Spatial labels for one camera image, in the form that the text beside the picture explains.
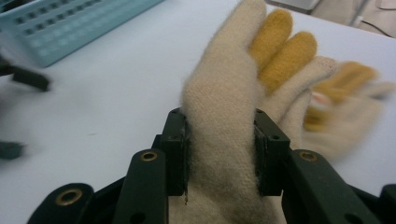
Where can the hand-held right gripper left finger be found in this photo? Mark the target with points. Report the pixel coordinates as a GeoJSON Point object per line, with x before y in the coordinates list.
{"type": "Point", "coordinates": [176, 155]}

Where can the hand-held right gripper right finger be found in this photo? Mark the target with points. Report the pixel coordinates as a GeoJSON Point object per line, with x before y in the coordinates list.
{"type": "Point", "coordinates": [271, 155]}

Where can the cream glove yellow fingertips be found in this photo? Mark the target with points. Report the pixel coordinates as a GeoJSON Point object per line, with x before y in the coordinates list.
{"type": "Point", "coordinates": [221, 109]}

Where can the light blue plastic basket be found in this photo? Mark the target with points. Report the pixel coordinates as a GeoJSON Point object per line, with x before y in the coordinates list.
{"type": "Point", "coordinates": [77, 31]}

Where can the cream glove with round tag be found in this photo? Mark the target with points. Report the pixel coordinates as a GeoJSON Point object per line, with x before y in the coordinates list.
{"type": "Point", "coordinates": [342, 130]}

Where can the grey metal desk frame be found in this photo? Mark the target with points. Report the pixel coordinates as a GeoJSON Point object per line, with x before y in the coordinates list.
{"type": "Point", "coordinates": [358, 14]}

